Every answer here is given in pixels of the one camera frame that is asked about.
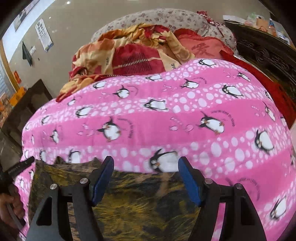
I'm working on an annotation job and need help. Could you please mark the brown batik patterned garment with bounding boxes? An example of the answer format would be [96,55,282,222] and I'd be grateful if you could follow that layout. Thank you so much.
[27,157,199,240]

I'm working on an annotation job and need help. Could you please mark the person's left hand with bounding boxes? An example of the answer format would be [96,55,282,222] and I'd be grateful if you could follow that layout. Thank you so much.
[1,184,25,229]

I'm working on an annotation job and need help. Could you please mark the orange yellow box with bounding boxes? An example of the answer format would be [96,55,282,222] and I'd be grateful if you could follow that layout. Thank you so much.
[10,87,26,106]

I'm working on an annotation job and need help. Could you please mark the dark wooden side table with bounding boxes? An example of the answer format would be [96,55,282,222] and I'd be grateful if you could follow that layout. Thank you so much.
[1,79,53,149]

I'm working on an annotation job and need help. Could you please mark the pink penguin bed sheet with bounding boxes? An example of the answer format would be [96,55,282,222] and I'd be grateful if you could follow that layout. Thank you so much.
[16,59,295,240]

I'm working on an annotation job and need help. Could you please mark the dark carved wooden headboard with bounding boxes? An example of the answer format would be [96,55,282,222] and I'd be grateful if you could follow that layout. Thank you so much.
[225,22,295,101]

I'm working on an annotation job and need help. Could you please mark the red orange floral blanket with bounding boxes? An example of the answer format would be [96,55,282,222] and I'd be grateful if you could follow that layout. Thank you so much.
[56,24,195,102]

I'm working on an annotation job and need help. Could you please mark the red embroidered cushion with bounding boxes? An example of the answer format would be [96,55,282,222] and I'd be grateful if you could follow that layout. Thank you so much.
[174,29,234,59]

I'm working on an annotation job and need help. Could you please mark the grey floral pillow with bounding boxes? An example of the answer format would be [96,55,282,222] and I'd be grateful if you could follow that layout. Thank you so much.
[91,8,238,54]

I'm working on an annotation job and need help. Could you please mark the dark cloth on wall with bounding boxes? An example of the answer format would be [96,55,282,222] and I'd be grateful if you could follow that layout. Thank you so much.
[22,42,32,66]

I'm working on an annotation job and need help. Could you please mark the white wall calendar poster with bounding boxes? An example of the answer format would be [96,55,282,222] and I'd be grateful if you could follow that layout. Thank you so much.
[35,19,53,52]

